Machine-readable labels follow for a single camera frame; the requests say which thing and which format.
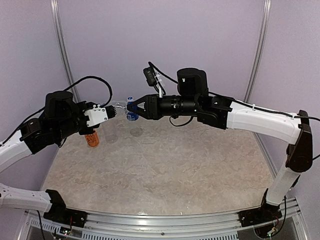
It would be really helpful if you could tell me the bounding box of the orange juice bottle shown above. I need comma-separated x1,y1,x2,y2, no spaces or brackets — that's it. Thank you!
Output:
84,130,100,148

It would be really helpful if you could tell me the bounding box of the blue label clear bottle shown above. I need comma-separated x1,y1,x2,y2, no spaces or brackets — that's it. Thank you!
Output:
110,100,129,118

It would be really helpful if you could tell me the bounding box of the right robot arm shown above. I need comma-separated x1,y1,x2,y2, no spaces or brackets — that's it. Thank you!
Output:
127,67,314,222

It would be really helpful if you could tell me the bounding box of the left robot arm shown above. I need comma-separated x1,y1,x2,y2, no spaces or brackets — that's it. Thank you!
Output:
0,91,109,223

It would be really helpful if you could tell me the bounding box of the small blue bottle white cap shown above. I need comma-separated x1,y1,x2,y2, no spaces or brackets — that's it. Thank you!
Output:
126,96,139,122

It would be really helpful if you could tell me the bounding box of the clear empty bottle white cap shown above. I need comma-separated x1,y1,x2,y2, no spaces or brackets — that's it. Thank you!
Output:
102,118,118,143

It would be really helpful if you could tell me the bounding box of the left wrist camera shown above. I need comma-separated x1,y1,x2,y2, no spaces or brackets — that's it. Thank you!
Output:
84,104,117,127

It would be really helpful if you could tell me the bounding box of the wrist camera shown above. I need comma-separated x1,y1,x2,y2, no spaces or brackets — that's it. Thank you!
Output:
143,66,167,98
84,104,117,127

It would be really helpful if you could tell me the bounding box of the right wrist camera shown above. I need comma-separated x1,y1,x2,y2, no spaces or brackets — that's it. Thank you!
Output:
143,66,167,98

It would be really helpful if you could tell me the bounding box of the left camera cable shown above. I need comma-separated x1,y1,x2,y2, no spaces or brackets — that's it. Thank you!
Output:
0,75,113,146

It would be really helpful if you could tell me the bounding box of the camera cable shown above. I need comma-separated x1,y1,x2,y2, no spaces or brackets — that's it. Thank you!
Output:
0,75,113,146
147,61,320,161

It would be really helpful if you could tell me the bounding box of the right camera cable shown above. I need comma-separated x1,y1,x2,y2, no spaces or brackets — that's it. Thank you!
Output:
147,61,320,161

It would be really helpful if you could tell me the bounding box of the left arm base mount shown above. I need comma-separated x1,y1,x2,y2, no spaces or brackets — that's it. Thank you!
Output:
43,189,88,228

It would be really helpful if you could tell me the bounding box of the left aluminium frame post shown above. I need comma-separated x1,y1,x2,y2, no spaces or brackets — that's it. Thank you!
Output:
49,0,83,103

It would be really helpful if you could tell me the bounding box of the aluminium frame post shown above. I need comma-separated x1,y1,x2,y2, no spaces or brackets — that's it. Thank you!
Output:
243,0,272,103
49,0,83,103

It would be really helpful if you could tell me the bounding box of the aluminium front rail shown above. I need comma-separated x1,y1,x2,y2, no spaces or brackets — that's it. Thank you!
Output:
18,198,310,240

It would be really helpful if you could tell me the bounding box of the right aluminium frame post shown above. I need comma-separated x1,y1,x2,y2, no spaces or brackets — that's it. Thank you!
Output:
243,0,272,103

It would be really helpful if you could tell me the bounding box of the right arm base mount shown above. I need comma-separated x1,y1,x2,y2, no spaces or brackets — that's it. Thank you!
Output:
238,188,283,227

